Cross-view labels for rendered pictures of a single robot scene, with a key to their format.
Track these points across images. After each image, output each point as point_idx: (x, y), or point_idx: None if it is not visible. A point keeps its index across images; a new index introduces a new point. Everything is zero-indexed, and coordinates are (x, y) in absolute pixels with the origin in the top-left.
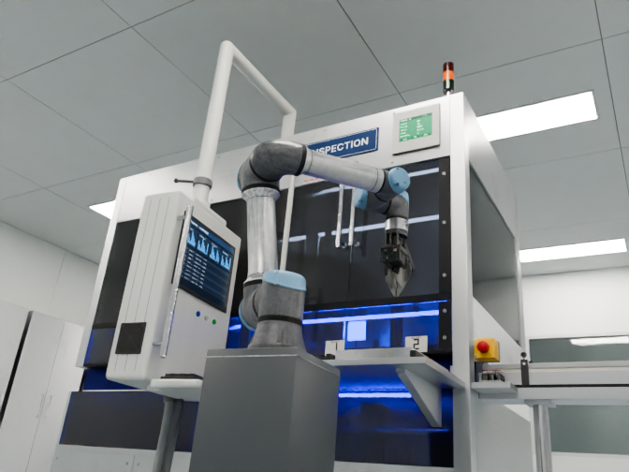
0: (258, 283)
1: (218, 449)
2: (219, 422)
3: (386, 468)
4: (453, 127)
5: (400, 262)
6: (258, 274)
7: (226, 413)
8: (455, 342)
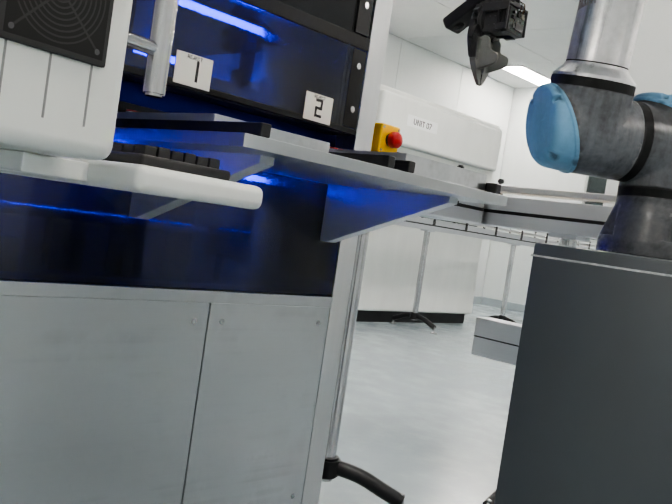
0: (633, 96)
1: None
2: None
3: (254, 300)
4: None
5: (514, 39)
6: (629, 74)
7: None
8: (361, 120)
